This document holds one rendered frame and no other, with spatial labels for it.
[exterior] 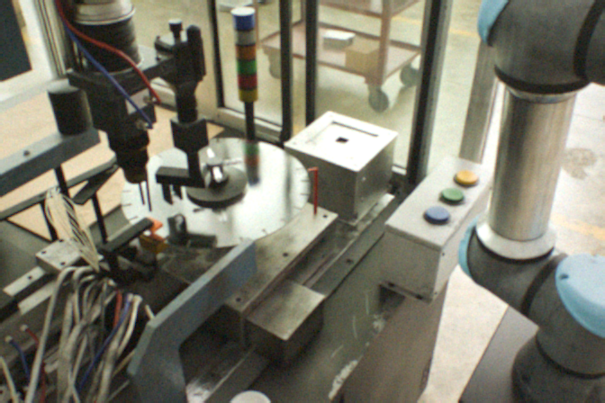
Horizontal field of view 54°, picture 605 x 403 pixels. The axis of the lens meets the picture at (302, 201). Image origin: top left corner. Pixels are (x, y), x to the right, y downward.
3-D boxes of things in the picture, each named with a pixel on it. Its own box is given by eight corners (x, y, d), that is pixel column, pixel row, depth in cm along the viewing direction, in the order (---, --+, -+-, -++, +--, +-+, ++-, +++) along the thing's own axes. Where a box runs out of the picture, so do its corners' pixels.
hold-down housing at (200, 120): (196, 137, 94) (181, 11, 82) (215, 148, 92) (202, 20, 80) (168, 150, 90) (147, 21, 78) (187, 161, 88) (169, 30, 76)
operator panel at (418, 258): (437, 210, 132) (446, 153, 123) (484, 228, 127) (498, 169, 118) (377, 283, 113) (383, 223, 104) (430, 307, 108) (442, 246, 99)
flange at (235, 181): (239, 207, 99) (239, 195, 98) (176, 201, 101) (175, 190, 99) (254, 171, 108) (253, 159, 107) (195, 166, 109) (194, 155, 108)
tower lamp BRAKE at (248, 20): (242, 20, 120) (241, 5, 119) (259, 24, 118) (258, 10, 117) (228, 27, 117) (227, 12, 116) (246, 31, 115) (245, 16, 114)
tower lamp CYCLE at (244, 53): (244, 49, 124) (243, 36, 122) (261, 55, 122) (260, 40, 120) (230, 57, 121) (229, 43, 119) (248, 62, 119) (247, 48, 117)
